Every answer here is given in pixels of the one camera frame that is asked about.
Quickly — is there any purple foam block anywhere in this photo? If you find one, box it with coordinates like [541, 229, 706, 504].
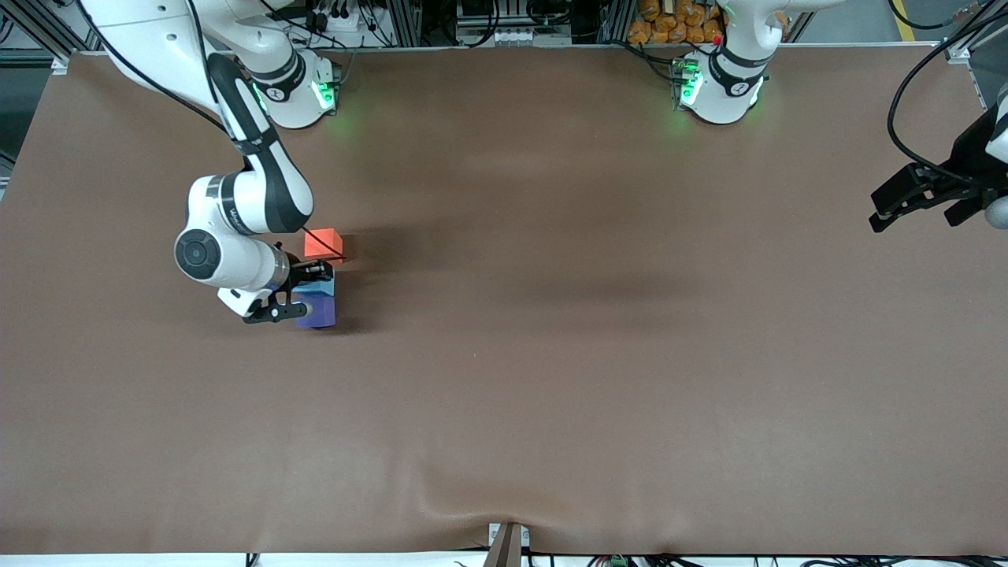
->
[295, 294, 338, 331]

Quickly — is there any brown table mat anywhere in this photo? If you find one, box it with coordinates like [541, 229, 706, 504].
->
[0, 43, 1008, 557]

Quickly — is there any white power strip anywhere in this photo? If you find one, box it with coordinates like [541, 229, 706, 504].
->
[303, 6, 387, 34]

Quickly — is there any light blue foam block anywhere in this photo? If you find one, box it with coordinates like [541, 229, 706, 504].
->
[293, 273, 336, 300]

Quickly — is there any orange mesh bag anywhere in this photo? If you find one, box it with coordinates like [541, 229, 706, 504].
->
[628, 0, 726, 45]

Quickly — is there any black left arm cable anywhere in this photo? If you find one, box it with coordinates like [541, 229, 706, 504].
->
[887, 0, 1008, 187]

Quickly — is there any brown strap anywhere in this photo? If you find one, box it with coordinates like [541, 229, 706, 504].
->
[483, 522, 522, 567]

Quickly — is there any aluminium frame post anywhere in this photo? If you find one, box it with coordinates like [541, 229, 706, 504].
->
[0, 0, 119, 74]
[941, 0, 1008, 65]

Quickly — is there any orange foam block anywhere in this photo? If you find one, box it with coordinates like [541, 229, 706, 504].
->
[304, 228, 345, 261]

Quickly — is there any white terminal block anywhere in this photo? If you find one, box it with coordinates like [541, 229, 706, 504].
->
[488, 28, 554, 46]

